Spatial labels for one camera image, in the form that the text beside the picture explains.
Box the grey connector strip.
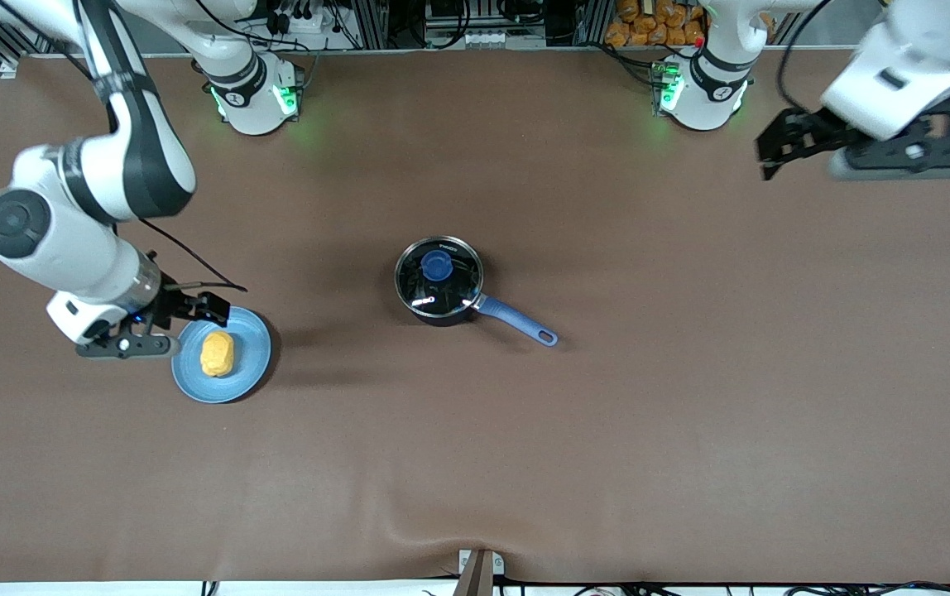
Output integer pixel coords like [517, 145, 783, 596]
[424, 27, 511, 48]

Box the white power strip with plugs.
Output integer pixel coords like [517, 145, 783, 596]
[264, 0, 335, 36]

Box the pile of orange toy food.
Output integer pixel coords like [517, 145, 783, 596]
[605, 0, 706, 48]

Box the black pot with blue handle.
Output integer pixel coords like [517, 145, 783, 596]
[395, 237, 559, 348]

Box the blue round plate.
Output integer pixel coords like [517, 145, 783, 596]
[171, 306, 273, 405]

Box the brown table mat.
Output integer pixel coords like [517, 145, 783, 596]
[0, 48, 950, 584]

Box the metal table edge bracket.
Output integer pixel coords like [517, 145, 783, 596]
[458, 548, 506, 596]

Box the aluminium frame post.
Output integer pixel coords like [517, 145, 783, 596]
[578, 0, 612, 46]
[363, 0, 393, 49]

